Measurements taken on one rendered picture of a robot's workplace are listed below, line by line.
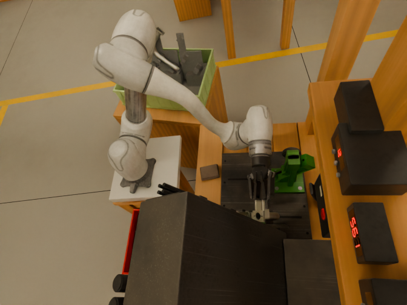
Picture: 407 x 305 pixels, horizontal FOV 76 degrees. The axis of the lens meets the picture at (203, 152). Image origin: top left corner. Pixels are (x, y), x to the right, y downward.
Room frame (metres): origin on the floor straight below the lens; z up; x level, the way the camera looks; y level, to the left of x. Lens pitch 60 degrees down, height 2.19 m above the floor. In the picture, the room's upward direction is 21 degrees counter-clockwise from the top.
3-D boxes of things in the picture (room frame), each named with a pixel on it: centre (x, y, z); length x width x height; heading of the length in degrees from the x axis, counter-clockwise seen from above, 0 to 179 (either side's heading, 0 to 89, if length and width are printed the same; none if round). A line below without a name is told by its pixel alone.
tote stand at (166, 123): (1.40, 0.09, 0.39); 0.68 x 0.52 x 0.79; 58
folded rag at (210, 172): (0.60, 0.01, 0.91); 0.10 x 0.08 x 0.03; 78
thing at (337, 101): (0.29, -0.39, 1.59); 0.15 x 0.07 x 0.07; 158
